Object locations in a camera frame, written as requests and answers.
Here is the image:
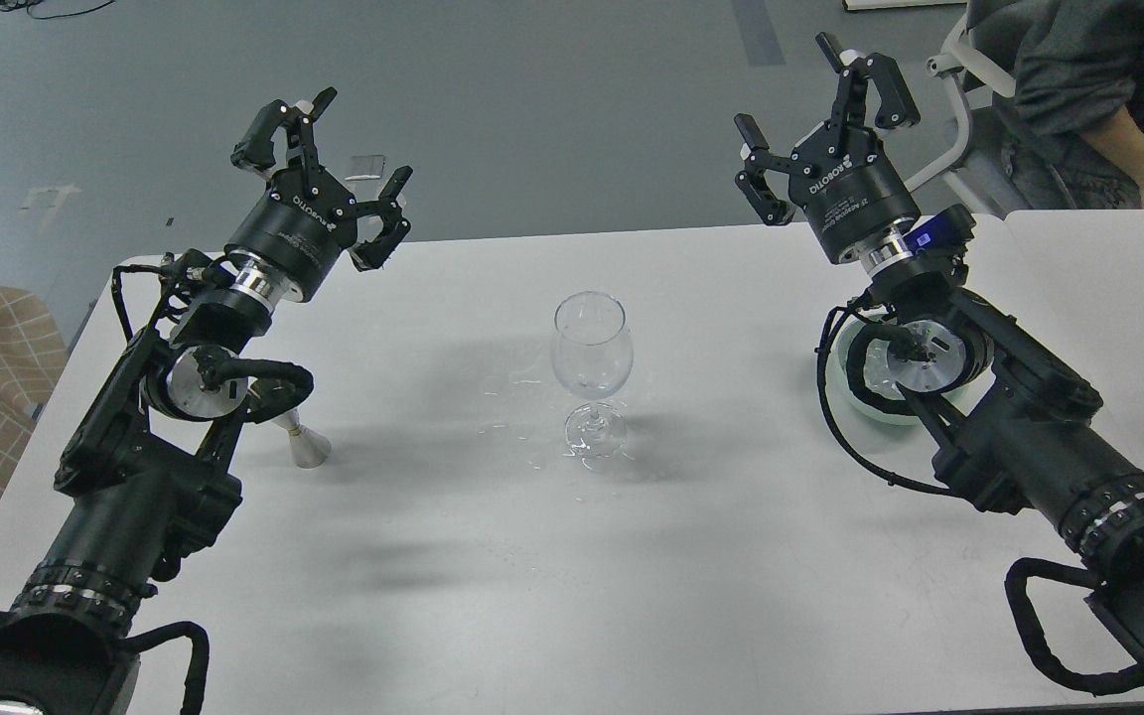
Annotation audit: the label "green bowl of ice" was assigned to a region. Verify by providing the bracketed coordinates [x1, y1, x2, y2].
[823, 316, 990, 427]

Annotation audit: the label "silver floor plate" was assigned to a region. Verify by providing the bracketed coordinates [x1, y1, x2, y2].
[344, 154, 386, 183]

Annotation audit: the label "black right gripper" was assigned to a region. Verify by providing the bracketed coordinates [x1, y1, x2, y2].
[734, 32, 921, 264]

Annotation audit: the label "white office chair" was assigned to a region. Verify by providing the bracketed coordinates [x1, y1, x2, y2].
[905, 1, 1031, 219]

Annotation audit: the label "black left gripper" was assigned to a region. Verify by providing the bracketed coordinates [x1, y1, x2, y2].
[225, 87, 413, 303]

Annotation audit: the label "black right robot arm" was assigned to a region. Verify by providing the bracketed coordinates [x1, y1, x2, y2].
[734, 33, 1144, 696]

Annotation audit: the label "silver steel jigger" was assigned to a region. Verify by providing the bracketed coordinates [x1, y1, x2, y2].
[249, 380, 333, 468]

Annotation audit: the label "clear wine glass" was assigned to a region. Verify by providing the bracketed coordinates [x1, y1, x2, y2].
[553, 291, 635, 459]

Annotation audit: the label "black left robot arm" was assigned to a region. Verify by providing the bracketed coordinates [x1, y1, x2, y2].
[0, 87, 412, 714]

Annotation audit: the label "black floor cables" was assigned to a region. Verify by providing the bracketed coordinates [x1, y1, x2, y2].
[0, 0, 118, 43]

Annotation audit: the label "seated person in grey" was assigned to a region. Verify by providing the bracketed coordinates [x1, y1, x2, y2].
[971, 1, 1144, 210]

